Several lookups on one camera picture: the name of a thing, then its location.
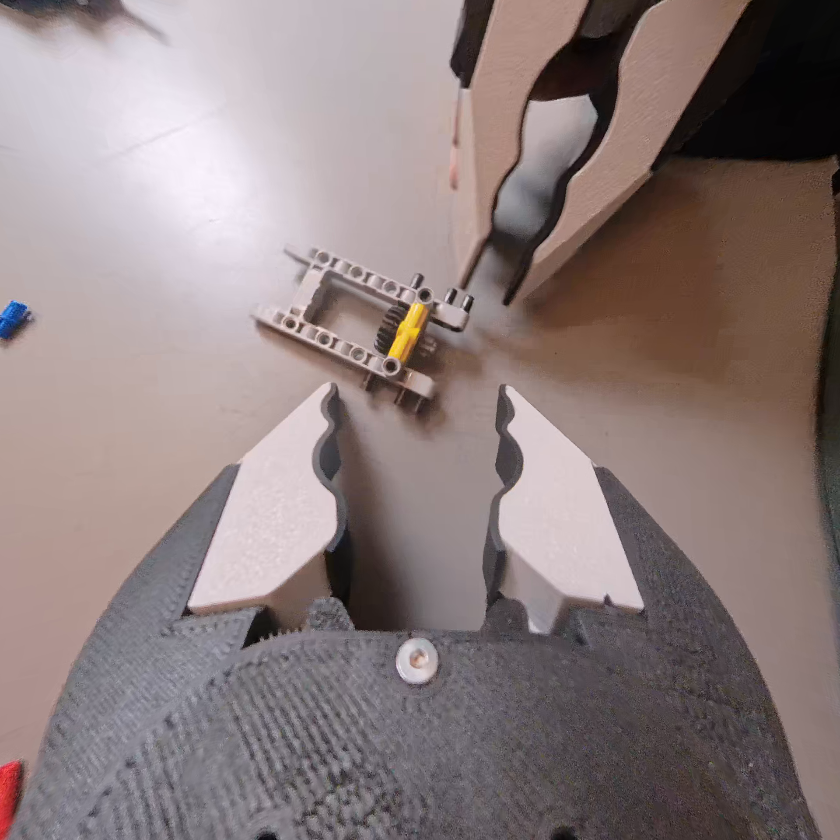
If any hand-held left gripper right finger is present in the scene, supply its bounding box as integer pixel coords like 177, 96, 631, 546
482, 384, 646, 636

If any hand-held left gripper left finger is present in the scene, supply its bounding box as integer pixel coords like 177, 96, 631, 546
187, 382, 350, 627

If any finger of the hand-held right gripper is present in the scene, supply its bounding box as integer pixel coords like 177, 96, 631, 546
448, 0, 589, 290
502, 0, 753, 307

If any grey lego frame assembly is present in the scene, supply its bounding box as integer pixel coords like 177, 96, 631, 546
251, 243, 475, 413

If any yellow lego connector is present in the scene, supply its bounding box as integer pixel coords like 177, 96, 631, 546
386, 303, 431, 361

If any red lego piece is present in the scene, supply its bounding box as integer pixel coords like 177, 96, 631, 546
0, 760, 26, 818

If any person's right hand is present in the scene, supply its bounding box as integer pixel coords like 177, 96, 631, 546
533, 36, 622, 101

